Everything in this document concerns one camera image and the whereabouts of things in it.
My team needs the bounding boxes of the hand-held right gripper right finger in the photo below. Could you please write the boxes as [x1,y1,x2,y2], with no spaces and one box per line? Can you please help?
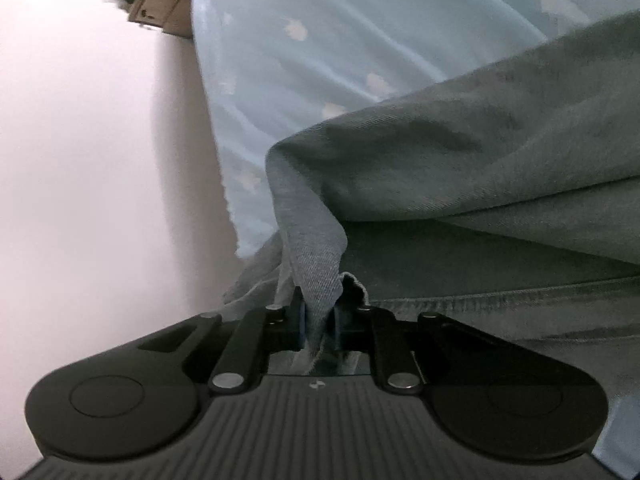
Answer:
[332,305,501,395]

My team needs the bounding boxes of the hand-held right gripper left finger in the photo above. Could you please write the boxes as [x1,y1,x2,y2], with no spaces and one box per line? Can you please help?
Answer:
[137,287,307,394]

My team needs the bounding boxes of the grey-blue denim pants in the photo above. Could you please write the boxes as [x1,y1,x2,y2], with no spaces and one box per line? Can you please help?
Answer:
[222,10,640,411]

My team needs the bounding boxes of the light blue bed sheet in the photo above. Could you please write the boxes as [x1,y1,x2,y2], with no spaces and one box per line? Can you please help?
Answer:
[189,0,640,466]

